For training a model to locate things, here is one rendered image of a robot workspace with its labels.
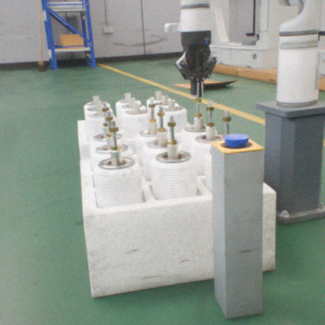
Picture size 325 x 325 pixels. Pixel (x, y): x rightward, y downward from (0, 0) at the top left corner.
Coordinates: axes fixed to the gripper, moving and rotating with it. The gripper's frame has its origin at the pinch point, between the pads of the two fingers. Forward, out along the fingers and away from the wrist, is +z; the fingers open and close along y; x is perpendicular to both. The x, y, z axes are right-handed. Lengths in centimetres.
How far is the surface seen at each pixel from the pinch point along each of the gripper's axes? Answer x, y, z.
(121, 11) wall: 543, 327, -46
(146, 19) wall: 529, 365, -32
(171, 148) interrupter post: -16.1, -22.0, 8.2
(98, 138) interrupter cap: 11.4, -23.5, 10.2
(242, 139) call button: -36.1, -22.6, 3.0
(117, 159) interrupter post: -11.3, -31.9, 9.3
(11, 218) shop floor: 38, -40, 35
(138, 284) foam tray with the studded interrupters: -18, -33, 34
